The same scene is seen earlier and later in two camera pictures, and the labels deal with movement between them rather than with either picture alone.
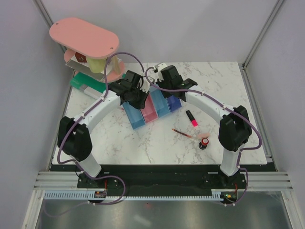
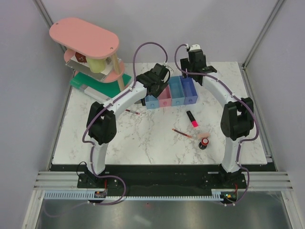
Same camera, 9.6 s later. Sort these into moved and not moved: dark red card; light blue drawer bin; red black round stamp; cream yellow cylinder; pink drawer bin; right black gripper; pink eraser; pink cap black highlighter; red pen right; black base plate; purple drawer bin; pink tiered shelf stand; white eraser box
Moved: purple drawer bin; light blue drawer bin; pink drawer bin; right black gripper
Not moved: black base plate; cream yellow cylinder; pink cap black highlighter; pink eraser; pink tiered shelf stand; red pen right; red black round stamp; dark red card; white eraser box
